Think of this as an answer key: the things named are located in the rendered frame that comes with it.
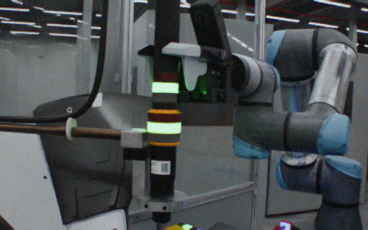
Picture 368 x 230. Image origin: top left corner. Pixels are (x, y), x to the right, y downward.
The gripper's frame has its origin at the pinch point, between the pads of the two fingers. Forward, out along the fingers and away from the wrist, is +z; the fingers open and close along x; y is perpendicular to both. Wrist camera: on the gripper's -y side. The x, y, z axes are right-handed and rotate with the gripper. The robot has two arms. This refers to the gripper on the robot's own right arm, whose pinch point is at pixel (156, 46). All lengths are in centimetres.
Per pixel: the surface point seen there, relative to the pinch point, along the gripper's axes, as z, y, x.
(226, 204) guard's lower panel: -117, 58, 51
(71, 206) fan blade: 4.2, 22.5, 11.8
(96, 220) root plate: 2.9, 23.9, 7.7
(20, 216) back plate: 1.4, 29.7, 31.4
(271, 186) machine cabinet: -365, 108, 124
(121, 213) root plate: 1.2, 22.5, 4.4
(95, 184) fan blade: 1.1, 19.5, 10.0
